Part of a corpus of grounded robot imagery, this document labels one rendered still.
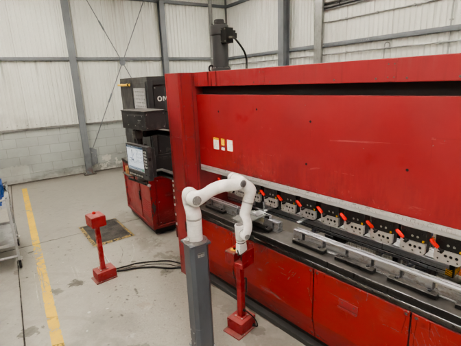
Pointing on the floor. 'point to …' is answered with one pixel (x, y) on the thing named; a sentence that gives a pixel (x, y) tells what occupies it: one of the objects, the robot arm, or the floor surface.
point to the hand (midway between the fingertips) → (242, 257)
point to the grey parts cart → (9, 228)
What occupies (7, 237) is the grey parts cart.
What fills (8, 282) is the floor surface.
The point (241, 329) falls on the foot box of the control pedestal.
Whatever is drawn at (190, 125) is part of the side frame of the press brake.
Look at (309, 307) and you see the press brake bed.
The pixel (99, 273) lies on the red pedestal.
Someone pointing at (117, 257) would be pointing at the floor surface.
